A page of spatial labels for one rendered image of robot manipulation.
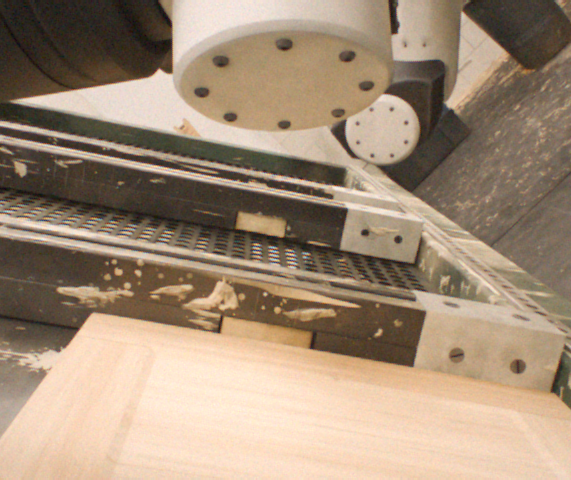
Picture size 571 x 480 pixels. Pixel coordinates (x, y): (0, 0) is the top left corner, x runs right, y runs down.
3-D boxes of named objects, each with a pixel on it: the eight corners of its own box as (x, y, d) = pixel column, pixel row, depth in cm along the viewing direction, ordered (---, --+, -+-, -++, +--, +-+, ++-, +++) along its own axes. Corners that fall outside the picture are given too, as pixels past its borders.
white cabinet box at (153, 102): (375, 247, 461) (135, 15, 424) (313, 308, 470) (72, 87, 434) (364, 226, 520) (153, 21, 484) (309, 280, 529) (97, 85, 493)
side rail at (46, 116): (338, 204, 212) (346, 168, 210) (-41, 130, 203) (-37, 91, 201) (335, 199, 220) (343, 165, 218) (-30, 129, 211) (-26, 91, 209)
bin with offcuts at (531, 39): (597, 17, 451) (529, -61, 440) (534, 78, 460) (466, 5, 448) (565, 21, 501) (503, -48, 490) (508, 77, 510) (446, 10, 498)
